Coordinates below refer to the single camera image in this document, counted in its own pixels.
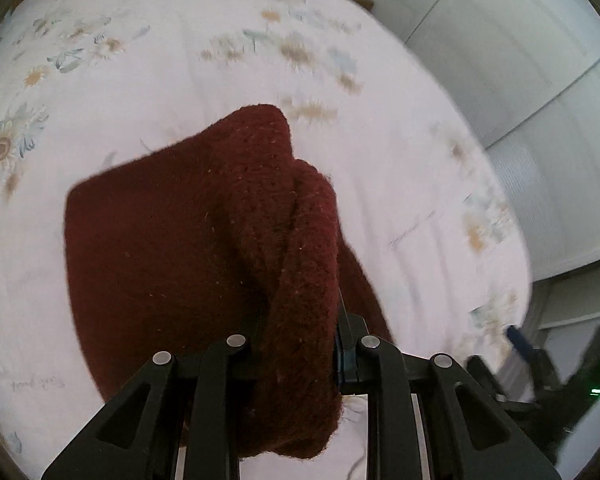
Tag dark red knitted sweater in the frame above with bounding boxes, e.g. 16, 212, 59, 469
65, 104, 389, 460

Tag white wardrobe doors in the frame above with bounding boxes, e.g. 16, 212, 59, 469
373, 0, 600, 280

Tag floral white bed sheet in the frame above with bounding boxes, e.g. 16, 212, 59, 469
0, 0, 530, 479

